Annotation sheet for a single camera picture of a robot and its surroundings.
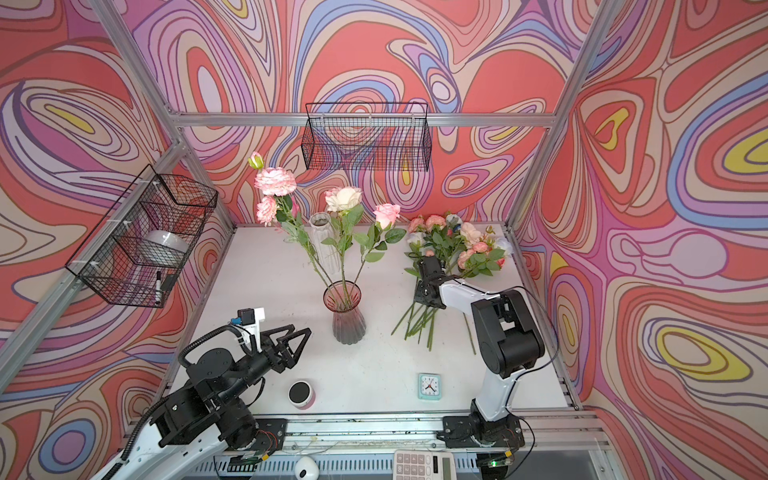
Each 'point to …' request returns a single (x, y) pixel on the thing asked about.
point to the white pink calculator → (424, 465)
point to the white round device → (306, 468)
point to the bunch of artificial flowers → (469, 334)
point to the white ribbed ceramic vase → (320, 228)
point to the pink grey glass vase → (342, 298)
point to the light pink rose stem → (374, 241)
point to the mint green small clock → (429, 386)
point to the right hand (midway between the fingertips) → (428, 301)
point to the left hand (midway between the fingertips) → (306, 331)
